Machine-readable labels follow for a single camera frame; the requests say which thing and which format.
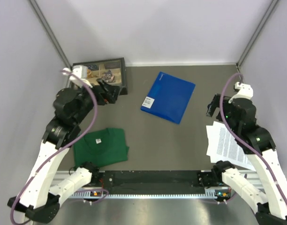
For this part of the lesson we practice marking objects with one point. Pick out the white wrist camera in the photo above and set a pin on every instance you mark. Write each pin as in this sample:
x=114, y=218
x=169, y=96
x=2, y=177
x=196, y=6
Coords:
x=77, y=75
x=242, y=91

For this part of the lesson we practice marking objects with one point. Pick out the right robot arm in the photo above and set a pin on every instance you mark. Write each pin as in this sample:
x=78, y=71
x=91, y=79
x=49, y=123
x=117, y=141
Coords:
x=239, y=116

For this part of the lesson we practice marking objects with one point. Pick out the printed white paper sheets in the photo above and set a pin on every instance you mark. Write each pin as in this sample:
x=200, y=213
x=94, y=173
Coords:
x=222, y=146

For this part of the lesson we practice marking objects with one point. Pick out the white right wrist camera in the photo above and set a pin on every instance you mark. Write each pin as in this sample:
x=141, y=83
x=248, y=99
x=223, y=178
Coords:
x=242, y=91

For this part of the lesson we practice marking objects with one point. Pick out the blue file folder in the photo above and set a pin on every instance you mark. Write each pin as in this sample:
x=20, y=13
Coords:
x=168, y=97

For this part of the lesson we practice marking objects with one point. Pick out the green folded t-shirt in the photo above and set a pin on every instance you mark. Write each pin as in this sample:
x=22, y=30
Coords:
x=102, y=148

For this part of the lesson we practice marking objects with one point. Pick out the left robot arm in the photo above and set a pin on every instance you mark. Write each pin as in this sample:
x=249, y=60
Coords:
x=39, y=200

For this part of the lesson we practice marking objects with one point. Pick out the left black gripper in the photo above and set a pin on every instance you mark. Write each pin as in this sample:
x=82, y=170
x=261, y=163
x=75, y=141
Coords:
x=109, y=96

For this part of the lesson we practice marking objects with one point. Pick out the black compartment display box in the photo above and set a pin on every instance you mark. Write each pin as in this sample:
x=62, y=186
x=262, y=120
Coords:
x=96, y=68

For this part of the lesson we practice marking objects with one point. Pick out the grey slotted cable duct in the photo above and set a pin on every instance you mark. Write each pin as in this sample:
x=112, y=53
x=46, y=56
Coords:
x=206, y=194

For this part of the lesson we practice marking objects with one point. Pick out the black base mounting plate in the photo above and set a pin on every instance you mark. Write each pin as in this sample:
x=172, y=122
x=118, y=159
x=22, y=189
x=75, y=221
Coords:
x=154, y=182

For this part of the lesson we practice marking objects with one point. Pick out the aluminium frame rail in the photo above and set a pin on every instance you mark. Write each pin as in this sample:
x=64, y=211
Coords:
x=252, y=177

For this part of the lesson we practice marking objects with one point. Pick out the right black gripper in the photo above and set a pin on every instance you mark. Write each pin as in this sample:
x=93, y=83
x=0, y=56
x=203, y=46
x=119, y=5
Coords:
x=213, y=103

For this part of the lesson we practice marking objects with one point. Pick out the colourful jewellery in box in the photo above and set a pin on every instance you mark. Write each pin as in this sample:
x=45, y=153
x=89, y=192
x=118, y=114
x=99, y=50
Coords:
x=108, y=76

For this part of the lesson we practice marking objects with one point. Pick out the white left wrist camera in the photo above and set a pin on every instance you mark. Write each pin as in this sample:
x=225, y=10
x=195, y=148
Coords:
x=77, y=75

